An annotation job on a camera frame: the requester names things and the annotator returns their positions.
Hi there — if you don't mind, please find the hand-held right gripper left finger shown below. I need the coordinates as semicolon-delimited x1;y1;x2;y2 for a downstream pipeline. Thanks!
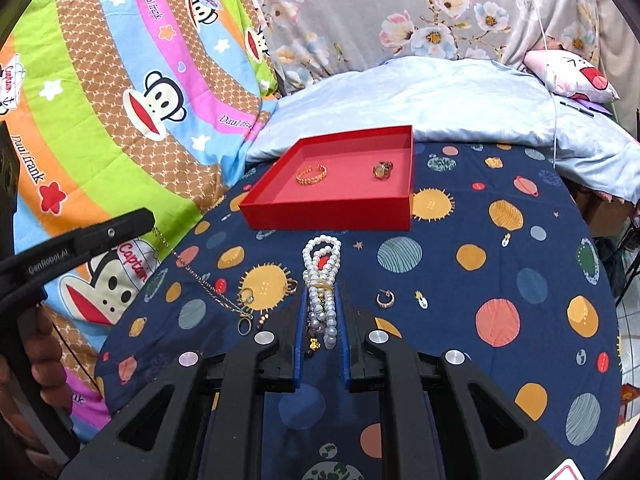
60;287;308;480

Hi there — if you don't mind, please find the light blue quilt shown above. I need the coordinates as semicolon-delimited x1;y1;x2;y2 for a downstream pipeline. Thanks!
247;55;640;201

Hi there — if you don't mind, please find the thin gold chain necklace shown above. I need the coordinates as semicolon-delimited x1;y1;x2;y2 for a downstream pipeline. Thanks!
152;227;273;337

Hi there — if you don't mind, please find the pink printed pillow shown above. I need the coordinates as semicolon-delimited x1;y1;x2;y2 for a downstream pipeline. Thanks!
522;50;621;103

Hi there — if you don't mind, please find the beige curtain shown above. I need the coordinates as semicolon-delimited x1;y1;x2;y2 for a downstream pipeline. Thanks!
580;0;640;111

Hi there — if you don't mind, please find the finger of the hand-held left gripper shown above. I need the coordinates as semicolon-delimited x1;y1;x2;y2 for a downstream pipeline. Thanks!
0;208;155;311

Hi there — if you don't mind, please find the purple flat item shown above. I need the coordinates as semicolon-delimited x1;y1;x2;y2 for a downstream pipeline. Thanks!
560;97;613;118

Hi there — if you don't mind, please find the gold chain-link bracelet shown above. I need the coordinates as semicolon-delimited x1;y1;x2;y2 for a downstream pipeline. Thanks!
296;164;328;185

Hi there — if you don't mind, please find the white cable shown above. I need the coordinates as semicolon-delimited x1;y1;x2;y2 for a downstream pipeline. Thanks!
517;0;561;171

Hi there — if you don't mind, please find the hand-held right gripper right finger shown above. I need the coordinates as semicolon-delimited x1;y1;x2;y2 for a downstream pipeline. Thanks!
336;282;576;480

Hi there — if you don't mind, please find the monkey printed blanket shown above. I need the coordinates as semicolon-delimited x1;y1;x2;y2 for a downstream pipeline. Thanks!
0;0;281;431

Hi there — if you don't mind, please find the person's left hand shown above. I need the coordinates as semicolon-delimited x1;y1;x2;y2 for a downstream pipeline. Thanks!
0;307;76;466

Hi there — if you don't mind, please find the white pearl necklace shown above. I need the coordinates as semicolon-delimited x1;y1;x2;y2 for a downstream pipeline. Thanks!
301;236;343;351

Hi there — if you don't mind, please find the red box tray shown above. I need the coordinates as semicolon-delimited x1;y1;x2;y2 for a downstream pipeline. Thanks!
238;125;415;232

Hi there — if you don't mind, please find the planet printed bed sheet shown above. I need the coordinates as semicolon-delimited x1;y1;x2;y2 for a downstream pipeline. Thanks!
95;140;623;480

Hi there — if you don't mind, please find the grey floral blanket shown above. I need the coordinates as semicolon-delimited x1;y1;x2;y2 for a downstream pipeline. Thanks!
235;0;608;96

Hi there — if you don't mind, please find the brown cardboard box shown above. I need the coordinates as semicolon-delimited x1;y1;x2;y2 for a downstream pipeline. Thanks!
575;187;633;241

